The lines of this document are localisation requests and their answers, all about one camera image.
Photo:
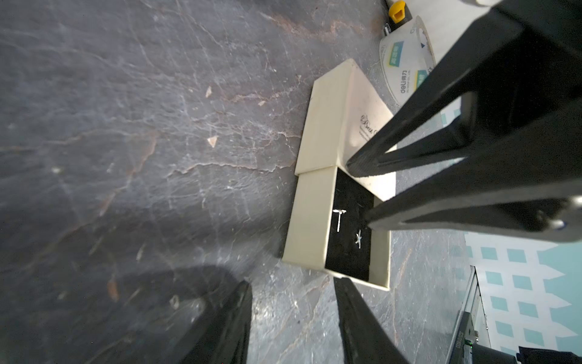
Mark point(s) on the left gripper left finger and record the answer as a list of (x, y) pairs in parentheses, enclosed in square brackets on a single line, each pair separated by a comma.
[(226, 339)]

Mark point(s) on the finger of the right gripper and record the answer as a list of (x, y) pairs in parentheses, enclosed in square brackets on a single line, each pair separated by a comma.
[(527, 185)]

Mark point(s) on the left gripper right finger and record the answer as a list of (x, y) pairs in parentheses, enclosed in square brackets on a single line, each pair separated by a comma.
[(364, 340)]

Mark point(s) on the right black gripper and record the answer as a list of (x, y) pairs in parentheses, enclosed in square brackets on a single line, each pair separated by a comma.
[(514, 65)]

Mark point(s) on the clear tape roll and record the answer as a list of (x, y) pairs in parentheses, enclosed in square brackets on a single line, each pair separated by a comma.
[(407, 58)]

